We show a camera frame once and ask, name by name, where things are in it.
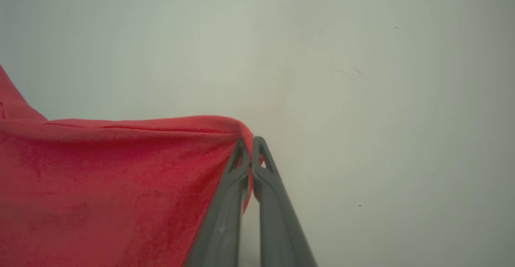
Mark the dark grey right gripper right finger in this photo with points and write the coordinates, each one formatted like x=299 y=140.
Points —
x=277 y=226

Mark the red shirt with white stripes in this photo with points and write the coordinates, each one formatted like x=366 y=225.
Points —
x=100 y=198

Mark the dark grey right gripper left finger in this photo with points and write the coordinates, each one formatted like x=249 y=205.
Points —
x=221 y=226

